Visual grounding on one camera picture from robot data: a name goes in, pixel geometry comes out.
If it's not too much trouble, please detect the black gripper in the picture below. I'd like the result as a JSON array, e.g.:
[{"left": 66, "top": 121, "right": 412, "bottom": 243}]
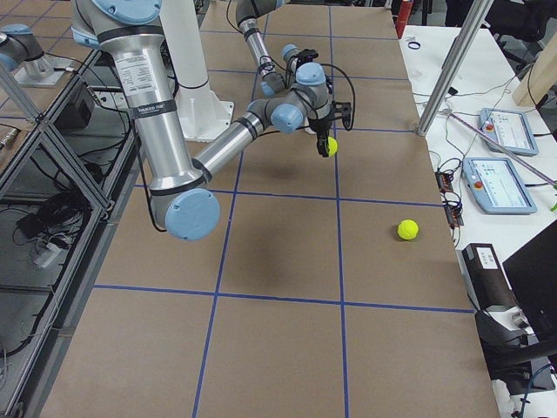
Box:
[{"left": 309, "top": 117, "right": 332, "bottom": 158}]

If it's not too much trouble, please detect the tennis ball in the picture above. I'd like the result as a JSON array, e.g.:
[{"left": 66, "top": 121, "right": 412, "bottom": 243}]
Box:
[
  {"left": 397, "top": 219, "right": 419, "bottom": 240},
  {"left": 327, "top": 136, "right": 339, "bottom": 158}
]

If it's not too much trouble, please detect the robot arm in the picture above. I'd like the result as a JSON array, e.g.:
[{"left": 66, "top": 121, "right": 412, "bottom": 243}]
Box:
[
  {"left": 236, "top": 0, "right": 304, "bottom": 97},
  {"left": 71, "top": 1, "right": 338, "bottom": 240}
]

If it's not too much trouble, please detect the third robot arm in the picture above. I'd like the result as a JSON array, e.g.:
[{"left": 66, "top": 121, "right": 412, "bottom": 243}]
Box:
[{"left": 1, "top": 24, "right": 44, "bottom": 71}]

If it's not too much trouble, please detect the teach pendant near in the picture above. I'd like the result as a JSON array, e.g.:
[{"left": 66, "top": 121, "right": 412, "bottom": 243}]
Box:
[{"left": 462, "top": 157, "right": 537, "bottom": 215}]

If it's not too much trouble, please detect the teach pendant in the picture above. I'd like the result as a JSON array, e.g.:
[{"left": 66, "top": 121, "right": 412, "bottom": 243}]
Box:
[
  {"left": 462, "top": 157, "right": 537, "bottom": 215},
  {"left": 479, "top": 108, "right": 539, "bottom": 156}
]

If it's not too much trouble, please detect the teach pendant far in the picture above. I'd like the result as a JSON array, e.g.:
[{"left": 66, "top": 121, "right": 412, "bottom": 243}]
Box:
[{"left": 479, "top": 108, "right": 539, "bottom": 156}]

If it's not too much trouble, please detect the black box with label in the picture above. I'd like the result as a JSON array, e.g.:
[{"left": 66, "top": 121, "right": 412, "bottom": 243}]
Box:
[{"left": 461, "top": 243, "right": 517, "bottom": 312}]

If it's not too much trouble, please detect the black computer monitor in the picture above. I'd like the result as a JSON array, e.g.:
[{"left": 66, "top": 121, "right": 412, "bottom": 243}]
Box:
[{"left": 503, "top": 222, "right": 556, "bottom": 340}]

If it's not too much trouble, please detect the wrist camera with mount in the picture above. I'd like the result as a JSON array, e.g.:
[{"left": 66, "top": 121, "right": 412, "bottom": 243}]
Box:
[
  {"left": 332, "top": 101, "right": 353, "bottom": 131},
  {"left": 297, "top": 49, "right": 319, "bottom": 65}
]

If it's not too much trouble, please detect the black camera cable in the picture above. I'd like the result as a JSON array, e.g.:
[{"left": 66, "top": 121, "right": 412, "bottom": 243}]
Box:
[{"left": 319, "top": 63, "right": 356, "bottom": 131}]

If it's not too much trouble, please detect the white camera stand base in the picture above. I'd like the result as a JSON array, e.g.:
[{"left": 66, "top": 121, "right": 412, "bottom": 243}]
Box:
[{"left": 175, "top": 85, "right": 234, "bottom": 142}]

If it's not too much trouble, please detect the aluminium frame post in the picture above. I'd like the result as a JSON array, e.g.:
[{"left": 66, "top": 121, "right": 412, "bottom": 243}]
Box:
[{"left": 415, "top": 0, "right": 493, "bottom": 137}]

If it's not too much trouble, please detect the white camera stand column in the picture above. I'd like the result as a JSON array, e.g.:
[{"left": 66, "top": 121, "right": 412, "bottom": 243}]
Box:
[{"left": 160, "top": 0, "right": 210, "bottom": 105}]

